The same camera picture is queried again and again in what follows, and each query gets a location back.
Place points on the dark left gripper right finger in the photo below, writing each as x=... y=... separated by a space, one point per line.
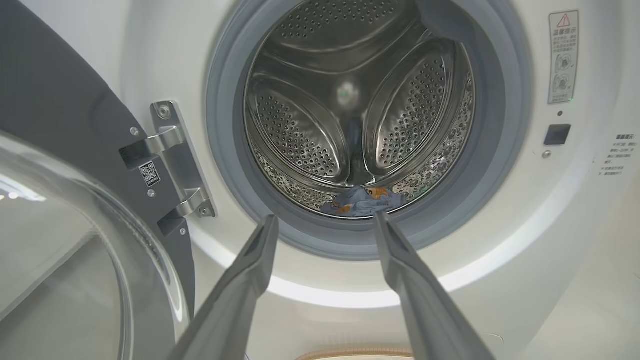
x=425 y=310

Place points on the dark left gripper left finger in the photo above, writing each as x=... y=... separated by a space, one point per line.
x=235 y=300

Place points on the blue cartoon print garment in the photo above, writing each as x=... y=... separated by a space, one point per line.
x=360 y=202

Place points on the round glass washing machine door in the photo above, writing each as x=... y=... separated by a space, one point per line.
x=50 y=100

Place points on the white perforated brown-rimmed laundry basket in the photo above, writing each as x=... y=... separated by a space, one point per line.
x=350 y=353

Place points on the white front-load washing machine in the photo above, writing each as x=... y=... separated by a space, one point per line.
x=500 y=225

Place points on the silver metal door hinge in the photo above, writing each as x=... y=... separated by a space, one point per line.
x=175 y=150

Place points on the grey rubber door gasket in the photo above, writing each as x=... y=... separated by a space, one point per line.
x=500 y=150

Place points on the black door latch socket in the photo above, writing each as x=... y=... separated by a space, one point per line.
x=557 y=134

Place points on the small QR code sticker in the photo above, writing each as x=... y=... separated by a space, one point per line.
x=149 y=174

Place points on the steel perforated washer drum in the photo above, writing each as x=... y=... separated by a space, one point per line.
x=300 y=125

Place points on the printed text label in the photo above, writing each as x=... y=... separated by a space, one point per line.
x=619 y=155

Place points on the white warning sticker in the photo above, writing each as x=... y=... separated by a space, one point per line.
x=563 y=55

